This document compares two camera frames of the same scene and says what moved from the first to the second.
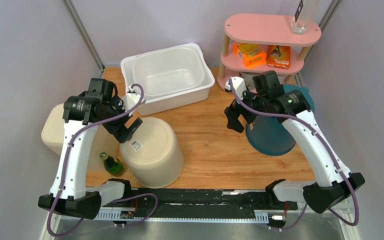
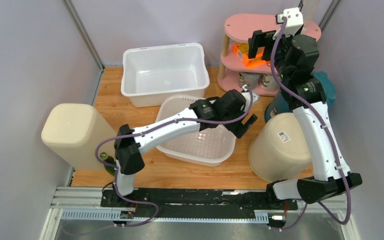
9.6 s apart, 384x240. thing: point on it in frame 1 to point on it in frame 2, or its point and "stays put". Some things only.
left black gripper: x=127 y=134 to x=239 y=128
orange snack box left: x=250 y=54 stays put
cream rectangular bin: x=53 y=133 stays put
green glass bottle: x=113 y=165 stays put
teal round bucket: x=271 y=136 to x=279 y=105
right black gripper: x=233 y=113 to x=259 y=39
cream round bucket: x=153 y=154 to x=279 y=150
